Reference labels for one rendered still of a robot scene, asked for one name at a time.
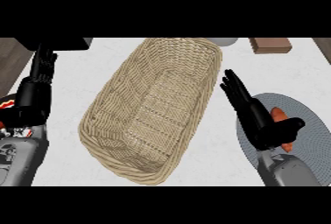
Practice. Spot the pale grey round bowl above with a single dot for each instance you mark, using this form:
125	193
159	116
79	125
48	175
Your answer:
224	41

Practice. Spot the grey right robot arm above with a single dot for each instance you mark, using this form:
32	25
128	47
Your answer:
288	172

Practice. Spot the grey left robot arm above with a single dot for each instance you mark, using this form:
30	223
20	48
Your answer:
20	157

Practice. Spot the tan wicker basket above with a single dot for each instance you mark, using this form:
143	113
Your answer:
152	108

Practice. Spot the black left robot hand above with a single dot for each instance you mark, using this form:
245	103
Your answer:
33	96

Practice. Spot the orange sweet potato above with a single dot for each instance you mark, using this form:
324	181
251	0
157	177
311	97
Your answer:
282	115

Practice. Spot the brown wooden block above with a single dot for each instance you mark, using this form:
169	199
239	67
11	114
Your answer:
271	45

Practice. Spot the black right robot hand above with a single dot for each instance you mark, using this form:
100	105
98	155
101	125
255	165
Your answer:
259	119

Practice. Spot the grey oval placemat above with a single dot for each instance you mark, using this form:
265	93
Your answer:
311	140

